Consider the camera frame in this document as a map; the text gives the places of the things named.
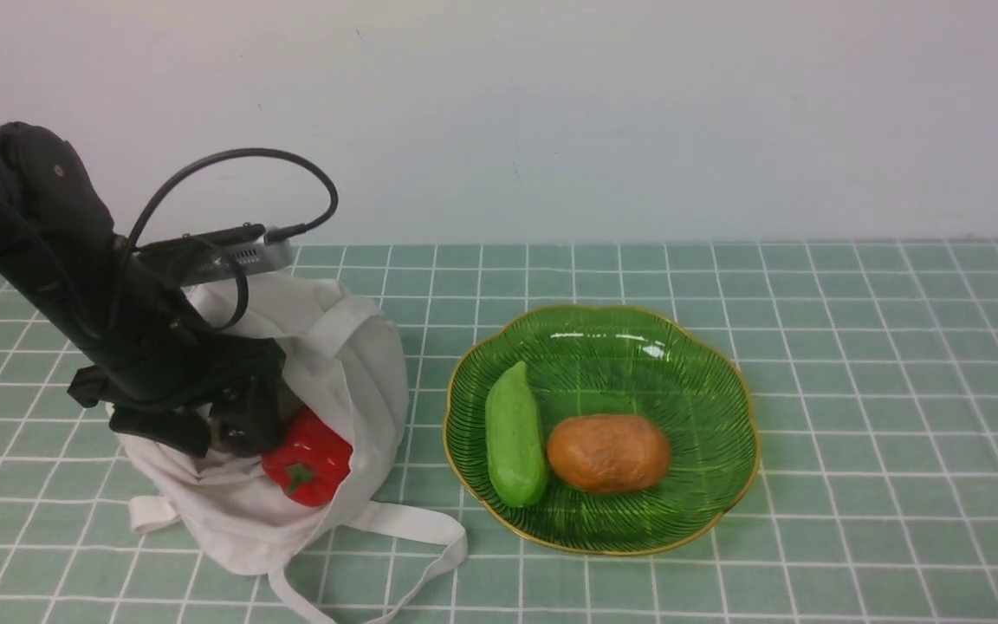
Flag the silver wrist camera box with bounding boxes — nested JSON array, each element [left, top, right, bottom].
[[136, 224, 295, 287]]

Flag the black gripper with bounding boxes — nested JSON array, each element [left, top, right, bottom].
[[67, 299, 285, 458]]

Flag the white cloth tote bag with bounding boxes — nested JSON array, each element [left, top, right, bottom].
[[120, 273, 468, 623]]

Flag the brown potato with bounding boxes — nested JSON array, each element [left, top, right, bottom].
[[546, 413, 672, 495]]

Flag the green cucumber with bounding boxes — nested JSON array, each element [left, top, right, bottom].
[[484, 361, 549, 507]]

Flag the black camera cable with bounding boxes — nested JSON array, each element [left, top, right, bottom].
[[109, 147, 340, 335]]

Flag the red bell pepper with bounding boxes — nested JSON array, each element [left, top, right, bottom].
[[261, 406, 353, 507]]

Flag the green glass leaf plate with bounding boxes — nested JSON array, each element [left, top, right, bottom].
[[443, 304, 761, 556]]

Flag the green checkered tablecloth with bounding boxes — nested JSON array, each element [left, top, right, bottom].
[[0, 241, 998, 623]]

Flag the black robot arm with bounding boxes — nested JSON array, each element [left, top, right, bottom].
[[0, 122, 288, 458]]

